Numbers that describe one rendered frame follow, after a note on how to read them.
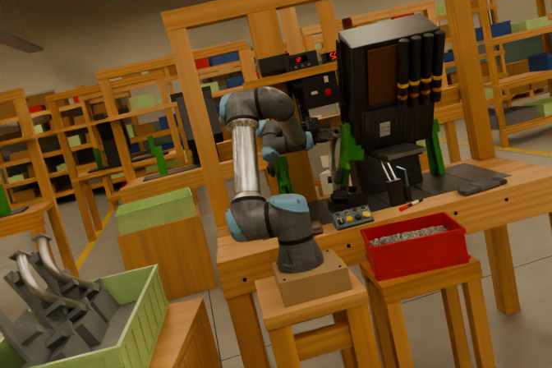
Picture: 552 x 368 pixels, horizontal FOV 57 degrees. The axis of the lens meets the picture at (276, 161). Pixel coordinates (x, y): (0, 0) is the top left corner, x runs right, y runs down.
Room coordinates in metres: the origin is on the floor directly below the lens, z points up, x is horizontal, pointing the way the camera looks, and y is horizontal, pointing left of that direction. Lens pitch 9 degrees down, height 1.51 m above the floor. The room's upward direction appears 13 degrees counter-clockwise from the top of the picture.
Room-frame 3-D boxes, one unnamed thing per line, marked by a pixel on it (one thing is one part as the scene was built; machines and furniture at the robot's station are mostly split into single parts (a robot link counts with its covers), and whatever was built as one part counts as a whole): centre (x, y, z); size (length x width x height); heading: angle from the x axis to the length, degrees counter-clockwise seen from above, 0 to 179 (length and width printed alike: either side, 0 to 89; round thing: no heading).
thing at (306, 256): (1.58, -0.01, 0.97); 0.15 x 0.15 x 0.10
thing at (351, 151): (2.19, -0.34, 1.17); 0.13 x 0.12 x 0.20; 95
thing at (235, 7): (2.56, -0.38, 1.89); 1.50 x 0.09 x 0.09; 95
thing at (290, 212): (1.58, 0.00, 1.09); 0.13 x 0.12 x 0.14; 79
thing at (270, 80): (2.52, -0.38, 1.52); 0.90 x 0.25 x 0.04; 95
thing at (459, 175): (2.26, -0.41, 0.89); 1.10 x 0.42 x 0.02; 95
